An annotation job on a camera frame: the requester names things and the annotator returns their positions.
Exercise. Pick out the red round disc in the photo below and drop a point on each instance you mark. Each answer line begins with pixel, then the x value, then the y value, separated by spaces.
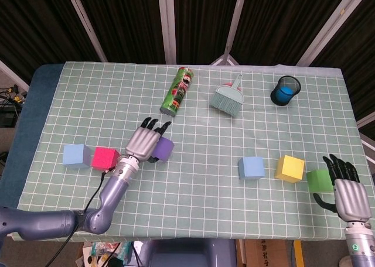
pixel 239 88

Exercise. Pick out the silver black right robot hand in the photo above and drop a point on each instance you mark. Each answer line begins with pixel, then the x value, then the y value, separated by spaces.
pixel 351 199

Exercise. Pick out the green foam cube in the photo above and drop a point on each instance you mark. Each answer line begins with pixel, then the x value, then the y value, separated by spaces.
pixel 319 180

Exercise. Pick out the white frame bar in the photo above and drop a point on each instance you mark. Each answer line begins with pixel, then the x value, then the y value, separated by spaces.
pixel 367 119
pixel 13 75
pixel 369 142

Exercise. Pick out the brown cardboard box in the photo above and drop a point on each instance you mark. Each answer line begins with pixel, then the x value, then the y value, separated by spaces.
pixel 263 253

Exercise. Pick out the purple foam cube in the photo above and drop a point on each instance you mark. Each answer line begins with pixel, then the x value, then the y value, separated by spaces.
pixel 164 148

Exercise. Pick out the blue-grey robot torso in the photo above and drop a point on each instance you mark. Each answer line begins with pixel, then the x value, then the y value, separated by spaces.
pixel 187 253

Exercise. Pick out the light blue foam cube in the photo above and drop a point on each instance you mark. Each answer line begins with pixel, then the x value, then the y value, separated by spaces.
pixel 250 167
pixel 74 155

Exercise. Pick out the black mesh pen cup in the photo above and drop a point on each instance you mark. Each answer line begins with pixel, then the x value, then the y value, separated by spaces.
pixel 274 98

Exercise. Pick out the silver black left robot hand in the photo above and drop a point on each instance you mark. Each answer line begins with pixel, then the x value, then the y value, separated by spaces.
pixel 143 144

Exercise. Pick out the colourful printed papers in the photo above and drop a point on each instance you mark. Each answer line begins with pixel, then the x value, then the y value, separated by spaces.
pixel 99 253

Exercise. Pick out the white frame post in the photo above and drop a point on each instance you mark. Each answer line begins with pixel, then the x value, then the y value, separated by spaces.
pixel 85 24
pixel 167 24
pixel 237 15
pixel 335 18

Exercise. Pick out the green checkered tablecloth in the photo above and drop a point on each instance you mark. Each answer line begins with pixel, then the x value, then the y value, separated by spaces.
pixel 205 196

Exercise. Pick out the yellow foam cube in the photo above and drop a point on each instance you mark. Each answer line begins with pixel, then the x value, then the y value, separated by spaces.
pixel 288 169

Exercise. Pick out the teal hand brush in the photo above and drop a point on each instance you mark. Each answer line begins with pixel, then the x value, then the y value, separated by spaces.
pixel 225 98

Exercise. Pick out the yellow bar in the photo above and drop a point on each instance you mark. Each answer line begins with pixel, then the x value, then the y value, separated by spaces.
pixel 298 253

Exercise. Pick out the green Pringles can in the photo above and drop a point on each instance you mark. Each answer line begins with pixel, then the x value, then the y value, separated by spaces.
pixel 178 91

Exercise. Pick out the black device box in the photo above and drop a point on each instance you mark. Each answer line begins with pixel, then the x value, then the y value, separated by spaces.
pixel 8 119

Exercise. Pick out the pink foam cube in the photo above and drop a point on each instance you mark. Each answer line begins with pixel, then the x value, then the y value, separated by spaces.
pixel 104 158

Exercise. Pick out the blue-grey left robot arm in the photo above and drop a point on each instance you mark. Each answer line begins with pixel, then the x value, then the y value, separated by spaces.
pixel 114 188

